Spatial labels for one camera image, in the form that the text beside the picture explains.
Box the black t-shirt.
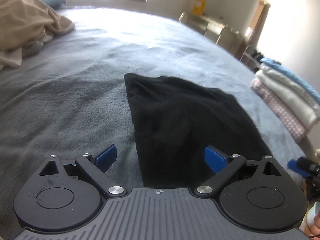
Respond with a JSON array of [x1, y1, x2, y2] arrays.
[[124, 74, 271, 187]]

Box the folded clothes stack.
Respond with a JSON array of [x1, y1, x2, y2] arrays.
[[250, 57, 319, 142]]

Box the beige clothes pile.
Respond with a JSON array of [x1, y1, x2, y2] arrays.
[[1, 0, 75, 69]]

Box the person right hand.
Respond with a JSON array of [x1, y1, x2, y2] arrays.
[[309, 211, 320, 240]]

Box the light blue bowl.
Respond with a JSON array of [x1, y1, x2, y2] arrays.
[[304, 201, 319, 235]]

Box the grey bed blanket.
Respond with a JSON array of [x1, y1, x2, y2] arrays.
[[1, 9, 303, 239]]

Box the metal shoe rack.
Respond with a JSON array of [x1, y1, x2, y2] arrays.
[[240, 45, 264, 73]]

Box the white low cabinet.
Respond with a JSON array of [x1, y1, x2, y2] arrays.
[[178, 12, 246, 59]]

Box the cardboard sheet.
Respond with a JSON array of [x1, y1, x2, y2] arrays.
[[245, 0, 271, 47]]

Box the yellow box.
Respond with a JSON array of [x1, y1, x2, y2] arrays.
[[192, 0, 207, 16]]

